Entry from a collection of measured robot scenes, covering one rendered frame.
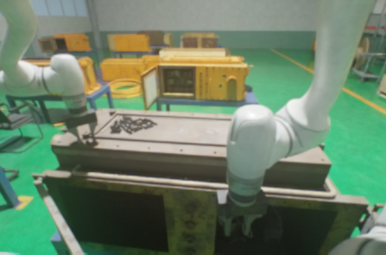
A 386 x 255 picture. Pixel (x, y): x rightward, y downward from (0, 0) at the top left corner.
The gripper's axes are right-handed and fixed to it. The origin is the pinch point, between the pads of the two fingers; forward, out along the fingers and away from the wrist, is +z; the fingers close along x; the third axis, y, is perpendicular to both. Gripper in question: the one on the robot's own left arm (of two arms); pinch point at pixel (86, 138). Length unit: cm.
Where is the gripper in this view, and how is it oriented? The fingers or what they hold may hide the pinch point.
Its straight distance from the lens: 109.6
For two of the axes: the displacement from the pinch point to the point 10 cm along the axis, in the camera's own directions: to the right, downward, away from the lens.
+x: 7.9, -2.9, 5.4
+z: 0.1, 8.8, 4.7
